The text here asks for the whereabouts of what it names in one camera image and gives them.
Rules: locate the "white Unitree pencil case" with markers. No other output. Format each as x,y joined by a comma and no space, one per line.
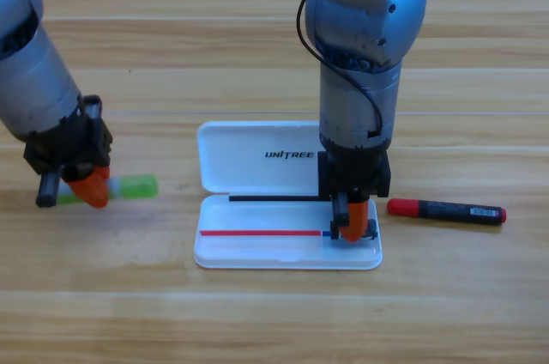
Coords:
257,248

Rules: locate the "red and black marker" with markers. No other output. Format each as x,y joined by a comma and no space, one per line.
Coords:
446,211

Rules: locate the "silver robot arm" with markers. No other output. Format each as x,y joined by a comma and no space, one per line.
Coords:
356,102
30,72

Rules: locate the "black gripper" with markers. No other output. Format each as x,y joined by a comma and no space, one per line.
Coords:
73,141
356,171

